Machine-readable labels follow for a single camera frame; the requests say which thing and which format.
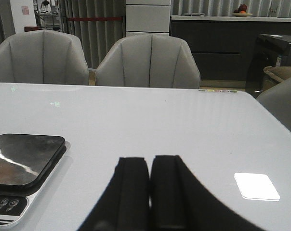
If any pink wall notice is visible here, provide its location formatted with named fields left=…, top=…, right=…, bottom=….
left=21, top=6, right=29, bottom=16

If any coloured sticker strip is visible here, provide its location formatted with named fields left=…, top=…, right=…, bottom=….
left=198, top=89, right=238, bottom=93

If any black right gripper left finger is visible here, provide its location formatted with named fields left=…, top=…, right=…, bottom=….
left=79, top=157, right=149, bottom=231

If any grey upholstered chair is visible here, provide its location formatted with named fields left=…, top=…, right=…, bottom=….
left=0, top=29, right=89, bottom=85
left=95, top=34, right=200, bottom=89

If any red trash bin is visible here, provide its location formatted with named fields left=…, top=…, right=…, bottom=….
left=24, top=26, right=40, bottom=32

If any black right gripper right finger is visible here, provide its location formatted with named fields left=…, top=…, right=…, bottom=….
left=150, top=155, right=260, bottom=231

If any tan cushion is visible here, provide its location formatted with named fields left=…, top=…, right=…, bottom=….
left=262, top=66, right=291, bottom=91

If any digital kitchen scale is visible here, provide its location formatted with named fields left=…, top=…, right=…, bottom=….
left=0, top=133, right=70, bottom=231

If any fruit bowl on counter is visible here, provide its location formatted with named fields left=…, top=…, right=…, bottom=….
left=232, top=4, right=253, bottom=17

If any left grey upholstered chair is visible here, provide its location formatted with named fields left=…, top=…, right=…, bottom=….
left=0, top=29, right=89, bottom=85

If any right grey upholstered chair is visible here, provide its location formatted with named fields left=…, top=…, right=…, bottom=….
left=95, top=34, right=200, bottom=89

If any dark sideboard counter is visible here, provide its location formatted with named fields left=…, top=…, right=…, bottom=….
left=171, top=16, right=291, bottom=83

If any grey chair at right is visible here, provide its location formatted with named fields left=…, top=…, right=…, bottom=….
left=257, top=77, right=291, bottom=132

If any white drawer cabinet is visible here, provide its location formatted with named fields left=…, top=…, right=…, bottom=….
left=125, top=0, right=171, bottom=37

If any dark side table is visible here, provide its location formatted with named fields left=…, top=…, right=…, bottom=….
left=245, top=34, right=291, bottom=96

